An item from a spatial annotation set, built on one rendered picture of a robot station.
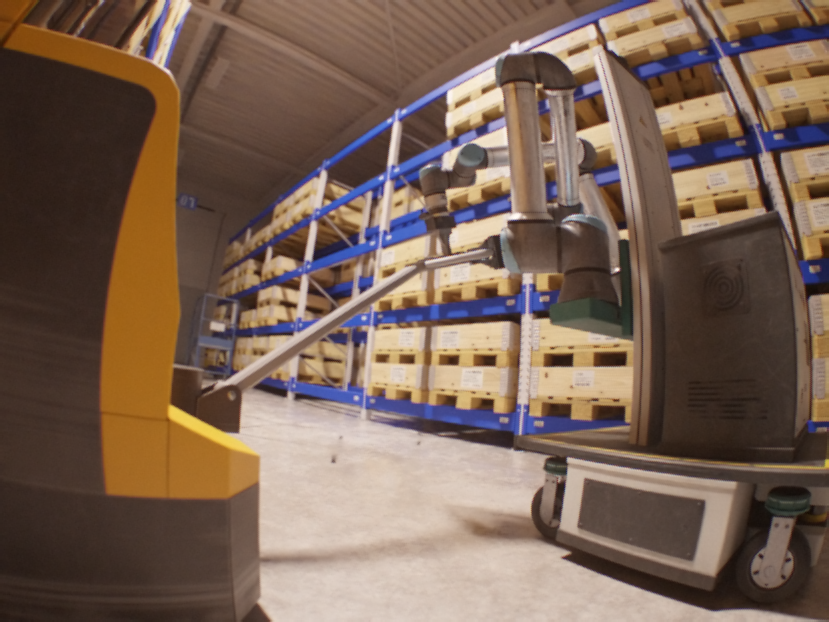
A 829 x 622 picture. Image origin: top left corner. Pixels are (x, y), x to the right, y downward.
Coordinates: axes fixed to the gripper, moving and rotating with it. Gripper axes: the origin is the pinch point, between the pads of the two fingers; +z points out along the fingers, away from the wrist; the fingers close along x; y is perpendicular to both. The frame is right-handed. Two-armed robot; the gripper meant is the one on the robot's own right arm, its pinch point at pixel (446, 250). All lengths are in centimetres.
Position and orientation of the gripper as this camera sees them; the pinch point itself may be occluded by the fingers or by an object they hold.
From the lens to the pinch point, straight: 148.6
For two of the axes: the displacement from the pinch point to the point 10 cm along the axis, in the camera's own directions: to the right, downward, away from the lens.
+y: 6.9, -0.8, -7.2
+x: 7.0, -2.0, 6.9
